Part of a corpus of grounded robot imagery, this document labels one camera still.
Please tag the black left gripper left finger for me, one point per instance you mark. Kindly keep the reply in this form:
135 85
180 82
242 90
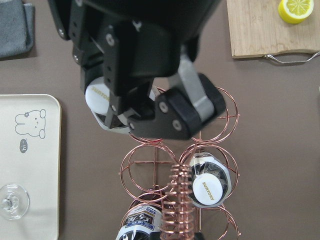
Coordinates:
123 42

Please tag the half lemon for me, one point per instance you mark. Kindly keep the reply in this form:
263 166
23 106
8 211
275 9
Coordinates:
295 11

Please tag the tea bottle rear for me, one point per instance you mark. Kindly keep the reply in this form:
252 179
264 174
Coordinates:
211 181

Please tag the dark grey folded cloth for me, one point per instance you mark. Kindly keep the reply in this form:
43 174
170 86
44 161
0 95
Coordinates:
16 27

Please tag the tea bottle middle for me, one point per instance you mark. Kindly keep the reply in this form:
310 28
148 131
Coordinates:
143 219

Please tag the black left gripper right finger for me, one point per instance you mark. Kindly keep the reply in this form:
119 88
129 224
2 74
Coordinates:
191 103

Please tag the cream rabbit tray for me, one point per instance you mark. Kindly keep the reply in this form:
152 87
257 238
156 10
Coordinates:
30 136

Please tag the tea bottle front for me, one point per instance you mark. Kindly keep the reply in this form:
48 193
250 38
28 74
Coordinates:
97 97

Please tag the clear wine glass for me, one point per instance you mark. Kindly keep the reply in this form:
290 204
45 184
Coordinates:
14 201

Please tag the bamboo cutting board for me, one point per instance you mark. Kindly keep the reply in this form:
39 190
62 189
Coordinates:
257 30

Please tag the copper wire bottle basket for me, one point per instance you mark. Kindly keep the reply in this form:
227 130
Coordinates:
181 219

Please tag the tea bottle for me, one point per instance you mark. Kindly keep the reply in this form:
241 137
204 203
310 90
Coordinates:
211 181
97 97
143 219

